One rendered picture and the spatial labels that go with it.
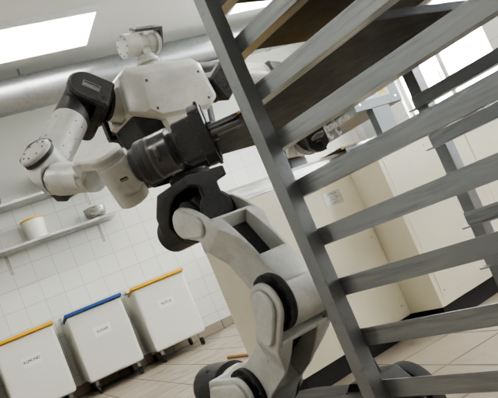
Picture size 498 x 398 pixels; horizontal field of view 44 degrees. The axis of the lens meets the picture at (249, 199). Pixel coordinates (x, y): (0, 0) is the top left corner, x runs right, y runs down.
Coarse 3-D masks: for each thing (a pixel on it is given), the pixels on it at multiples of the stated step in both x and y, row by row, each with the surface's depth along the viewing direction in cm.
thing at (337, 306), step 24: (216, 0) 106; (216, 24) 105; (216, 48) 106; (240, 72) 104; (240, 96) 105; (264, 120) 104; (264, 144) 103; (288, 168) 104; (288, 192) 102; (288, 216) 103; (312, 240) 102; (312, 264) 102; (336, 288) 101; (336, 312) 101; (360, 336) 101; (360, 360) 100; (360, 384) 101
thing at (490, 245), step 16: (480, 240) 80; (496, 240) 78; (416, 256) 88; (432, 256) 86; (448, 256) 84; (464, 256) 82; (480, 256) 80; (368, 272) 97; (384, 272) 94; (400, 272) 92; (416, 272) 89; (352, 288) 101; (368, 288) 98
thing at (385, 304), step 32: (320, 192) 274; (352, 192) 284; (288, 224) 260; (320, 224) 269; (352, 256) 273; (384, 256) 283; (224, 288) 269; (384, 288) 277; (384, 320) 271; (320, 352) 249; (320, 384) 248
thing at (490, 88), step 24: (456, 96) 77; (480, 96) 74; (408, 120) 83; (432, 120) 80; (456, 120) 79; (384, 144) 87; (408, 144) 85; (336, 168) 96; (360, 168) 95; (312, 192) 104
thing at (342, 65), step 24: (384, 24) 93; (408, 24) 99; (360, 48) 101; (384, 48) 108; (312, 72) 103; (336, 72) 110; (360, 72) 118; (288, 96) 113; (312, 96) 122; (288, 120) 135; (240, 144) 139
